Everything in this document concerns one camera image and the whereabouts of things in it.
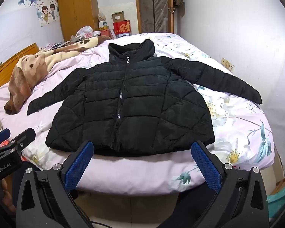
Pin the white and blue box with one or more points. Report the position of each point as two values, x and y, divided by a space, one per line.
103 25

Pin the wall socket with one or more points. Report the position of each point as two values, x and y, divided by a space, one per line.
228 64

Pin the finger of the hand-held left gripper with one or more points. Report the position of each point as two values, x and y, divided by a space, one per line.
23 137
0 136

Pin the black puffer jacket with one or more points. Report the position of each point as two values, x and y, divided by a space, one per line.
133 99

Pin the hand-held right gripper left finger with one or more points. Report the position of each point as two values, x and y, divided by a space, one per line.
79 168

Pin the teal box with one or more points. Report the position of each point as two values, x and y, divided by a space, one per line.
279 198

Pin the blue flower wall sticker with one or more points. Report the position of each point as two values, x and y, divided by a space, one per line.
29 0

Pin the wooden framed door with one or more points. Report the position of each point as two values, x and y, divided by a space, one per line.
153 7

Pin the wooden headboard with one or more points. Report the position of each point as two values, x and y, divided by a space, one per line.
7 64

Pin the cartoon couple wall poster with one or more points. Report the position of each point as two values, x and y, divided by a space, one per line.
48 10

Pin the brown dog print blanket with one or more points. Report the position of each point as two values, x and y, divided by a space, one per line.
26 76

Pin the clear snack bag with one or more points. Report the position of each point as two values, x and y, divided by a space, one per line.
101 16

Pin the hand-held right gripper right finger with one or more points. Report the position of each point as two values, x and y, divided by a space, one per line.
205 168

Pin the wooden wardrobe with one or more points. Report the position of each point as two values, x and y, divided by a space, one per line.
77 9

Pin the red gift box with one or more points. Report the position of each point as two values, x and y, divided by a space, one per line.
121 28

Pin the white plastic bag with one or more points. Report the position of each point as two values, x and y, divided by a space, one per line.
83 32

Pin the pink floral bed cover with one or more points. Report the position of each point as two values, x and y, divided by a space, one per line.
235 133

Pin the open cardboard box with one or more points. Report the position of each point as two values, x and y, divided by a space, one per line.
118 17

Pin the person's left hand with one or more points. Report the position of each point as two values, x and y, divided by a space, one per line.
7 194

